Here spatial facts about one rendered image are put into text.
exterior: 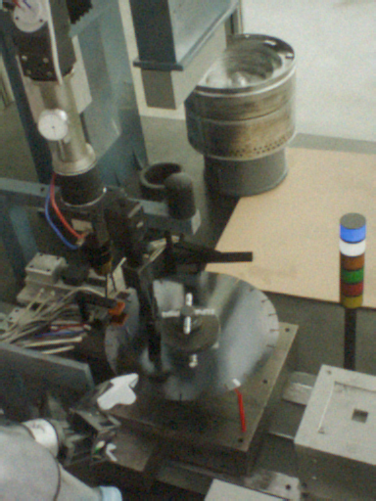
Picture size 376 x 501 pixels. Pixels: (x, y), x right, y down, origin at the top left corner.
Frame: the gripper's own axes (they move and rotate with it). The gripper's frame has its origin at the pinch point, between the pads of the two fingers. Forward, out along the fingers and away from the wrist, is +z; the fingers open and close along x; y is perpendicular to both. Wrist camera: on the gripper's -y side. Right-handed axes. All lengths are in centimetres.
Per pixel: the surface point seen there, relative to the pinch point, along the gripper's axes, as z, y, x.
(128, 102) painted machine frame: 50, -69, 43
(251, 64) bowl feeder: 69, -47, 62
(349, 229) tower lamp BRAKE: 18, 21, 44
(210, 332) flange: 12.3, 4.5, 16.6
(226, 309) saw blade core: 18.7, 2.2, 19.5
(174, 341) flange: 7.5, 0.8, 13.5
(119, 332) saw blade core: 4.5, -10.0, 10.1
